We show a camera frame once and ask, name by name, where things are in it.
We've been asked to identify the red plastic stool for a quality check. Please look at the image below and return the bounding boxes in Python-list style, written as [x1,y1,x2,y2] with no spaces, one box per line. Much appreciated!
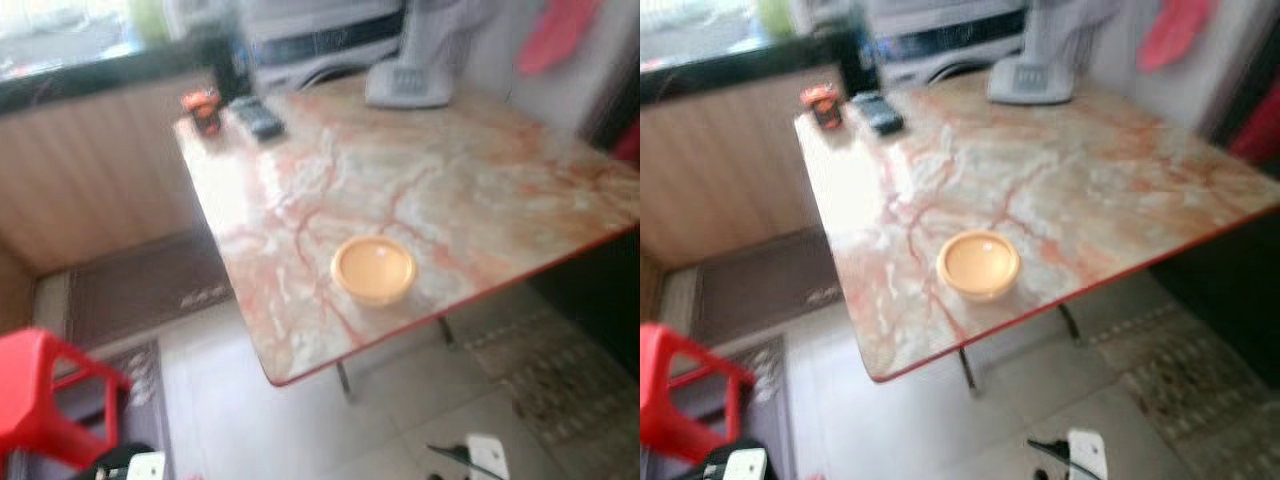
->
[640,321,757,467]
[0,327,132,472]

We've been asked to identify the beige floral floor mat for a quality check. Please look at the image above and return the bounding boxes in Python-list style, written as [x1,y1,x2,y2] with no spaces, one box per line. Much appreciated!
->
[1089,304,1280,473]
[469,309,641,473]

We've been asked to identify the brown door mat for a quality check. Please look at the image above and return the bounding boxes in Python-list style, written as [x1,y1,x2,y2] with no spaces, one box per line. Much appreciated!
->
[689,227,852,347]
[64,229,237,352]

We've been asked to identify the light wooden counter cabinet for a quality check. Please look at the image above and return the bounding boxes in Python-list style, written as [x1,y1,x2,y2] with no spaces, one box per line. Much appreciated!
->
[0,70,217,277]
[640,64,837,272]

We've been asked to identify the red object beside table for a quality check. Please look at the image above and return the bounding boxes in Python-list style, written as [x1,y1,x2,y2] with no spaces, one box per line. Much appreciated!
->
[1229,99,1280,168]
[611,119,641,167]

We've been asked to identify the orange plastic bowl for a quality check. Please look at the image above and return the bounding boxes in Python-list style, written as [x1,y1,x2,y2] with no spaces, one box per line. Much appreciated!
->
[936,229,1024,304]
[329,234,419,307]

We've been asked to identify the small orange black toy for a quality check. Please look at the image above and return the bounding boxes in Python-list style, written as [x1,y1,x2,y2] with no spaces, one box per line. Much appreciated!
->
[799,82,844,132]
[181,87,224,137]

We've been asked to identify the black remote control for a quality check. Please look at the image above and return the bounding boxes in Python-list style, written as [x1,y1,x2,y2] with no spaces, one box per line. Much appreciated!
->
[849,89,907,137]
[227,94,287,142]

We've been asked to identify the black stone countertop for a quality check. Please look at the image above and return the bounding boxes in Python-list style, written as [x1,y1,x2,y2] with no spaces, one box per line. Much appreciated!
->
[0,38,243,117]
[640,33,863,107]

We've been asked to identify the red veined marble table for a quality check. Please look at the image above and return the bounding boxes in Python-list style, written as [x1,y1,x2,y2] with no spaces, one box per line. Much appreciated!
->
[174,74,641,401]
[794,69,1280,397]

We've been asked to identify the green round container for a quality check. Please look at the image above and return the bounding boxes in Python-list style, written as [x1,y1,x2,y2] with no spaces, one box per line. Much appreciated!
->
[755,0,798,43]
[124,0,172,47]

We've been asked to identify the red hanging cloth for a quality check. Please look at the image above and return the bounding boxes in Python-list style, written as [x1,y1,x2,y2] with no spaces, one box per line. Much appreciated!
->
[1136,0,1217,74]
[516,0,602,77]

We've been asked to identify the white washing machine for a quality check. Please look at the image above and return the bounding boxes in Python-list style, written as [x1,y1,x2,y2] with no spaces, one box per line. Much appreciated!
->
[864,0,1032,88]
[239,0,407,93]

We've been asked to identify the grey appliance base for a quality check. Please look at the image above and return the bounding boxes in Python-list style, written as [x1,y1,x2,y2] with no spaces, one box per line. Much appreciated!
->
[986,0,1113,107]
[364,0,493,110]

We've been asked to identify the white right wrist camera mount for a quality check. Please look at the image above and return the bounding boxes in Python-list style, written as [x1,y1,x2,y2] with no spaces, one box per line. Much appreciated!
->
[464,432,512,480]
[1067,427,1110,480]

